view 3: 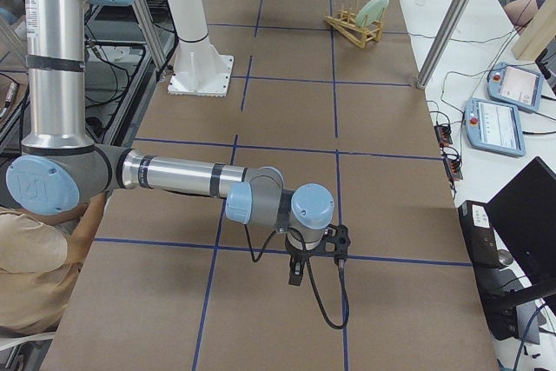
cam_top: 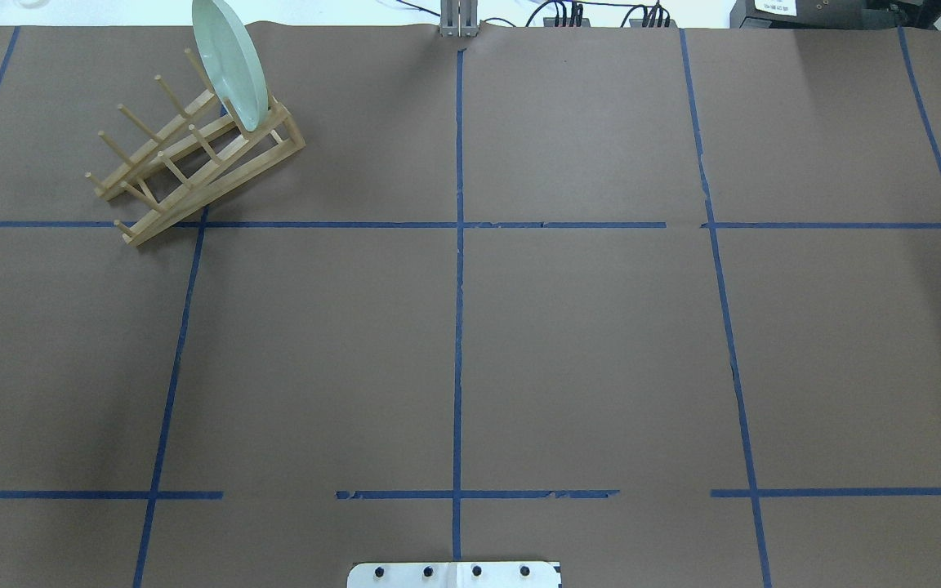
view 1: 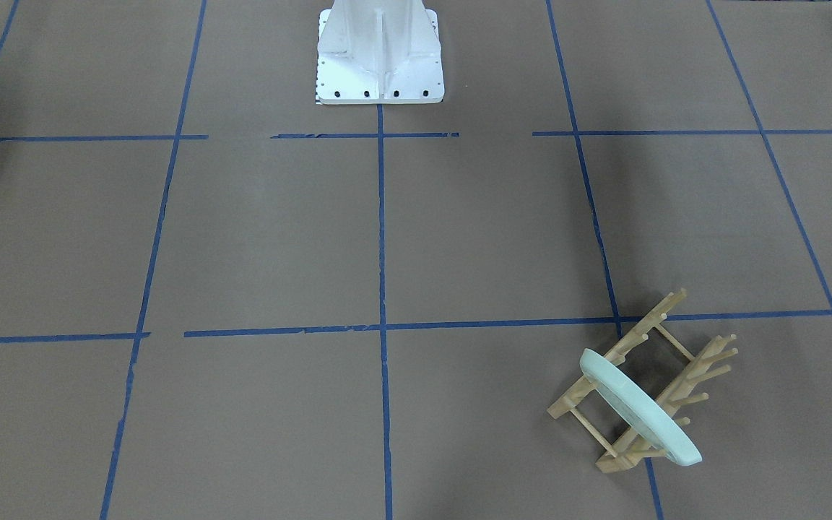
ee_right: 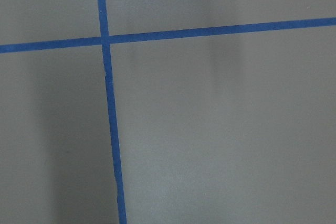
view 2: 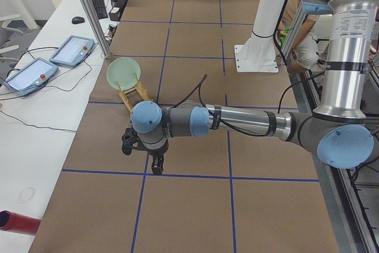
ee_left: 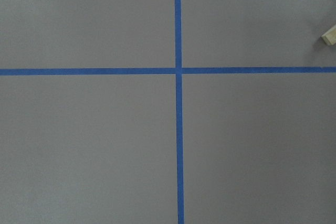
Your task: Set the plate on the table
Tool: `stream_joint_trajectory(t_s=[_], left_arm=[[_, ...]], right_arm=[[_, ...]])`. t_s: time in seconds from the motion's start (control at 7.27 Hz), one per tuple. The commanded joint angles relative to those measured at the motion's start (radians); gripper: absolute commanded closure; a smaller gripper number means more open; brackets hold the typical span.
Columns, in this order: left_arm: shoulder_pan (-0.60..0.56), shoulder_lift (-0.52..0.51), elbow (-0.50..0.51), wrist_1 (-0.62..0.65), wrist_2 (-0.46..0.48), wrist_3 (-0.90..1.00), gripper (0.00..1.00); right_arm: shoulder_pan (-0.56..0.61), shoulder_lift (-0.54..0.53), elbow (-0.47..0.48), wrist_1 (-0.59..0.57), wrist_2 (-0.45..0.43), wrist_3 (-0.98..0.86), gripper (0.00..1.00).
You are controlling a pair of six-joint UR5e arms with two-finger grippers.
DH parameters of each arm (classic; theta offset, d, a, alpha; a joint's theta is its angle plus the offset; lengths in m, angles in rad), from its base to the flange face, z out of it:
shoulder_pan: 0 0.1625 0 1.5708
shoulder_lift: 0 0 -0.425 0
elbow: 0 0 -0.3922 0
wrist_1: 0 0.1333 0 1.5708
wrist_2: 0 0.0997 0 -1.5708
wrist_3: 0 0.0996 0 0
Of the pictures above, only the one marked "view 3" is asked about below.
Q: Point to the light green plate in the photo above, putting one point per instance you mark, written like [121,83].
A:
[371,14]

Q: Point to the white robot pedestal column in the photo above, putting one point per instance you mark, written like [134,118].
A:
[198,68]

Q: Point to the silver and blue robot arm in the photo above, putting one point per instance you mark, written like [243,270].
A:
[61,166]

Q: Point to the person in tan shirt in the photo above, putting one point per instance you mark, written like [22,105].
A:
[41,257]

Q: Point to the wooden board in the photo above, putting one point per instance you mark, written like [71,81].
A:
[538,21]

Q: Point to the far orange adapter box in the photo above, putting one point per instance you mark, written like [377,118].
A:
[443,132]

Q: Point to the black monitor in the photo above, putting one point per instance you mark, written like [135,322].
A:
[523,215]

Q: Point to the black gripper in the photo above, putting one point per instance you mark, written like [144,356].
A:
[298,255]

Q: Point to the far blue teach pendant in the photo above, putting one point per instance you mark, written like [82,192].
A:
[511,83]

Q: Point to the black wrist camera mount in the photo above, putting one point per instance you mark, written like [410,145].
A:
[336,244]

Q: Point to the aluminium frame post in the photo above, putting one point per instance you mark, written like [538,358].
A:
[442,39]

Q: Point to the black desktop box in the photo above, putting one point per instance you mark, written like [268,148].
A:
[508,304]

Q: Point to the wooden dish rack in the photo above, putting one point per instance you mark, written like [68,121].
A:
[342,21]

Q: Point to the near blue teach pendant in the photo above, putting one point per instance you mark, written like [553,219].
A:
[494,127]

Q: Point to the blue teach pendant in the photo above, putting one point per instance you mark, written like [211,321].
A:
[511,83]
[494,127]

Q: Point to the orange adapter box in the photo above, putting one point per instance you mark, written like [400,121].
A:
[443,132]
[452,164]

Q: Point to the near orange adapter box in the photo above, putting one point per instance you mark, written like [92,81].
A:
[452,164]

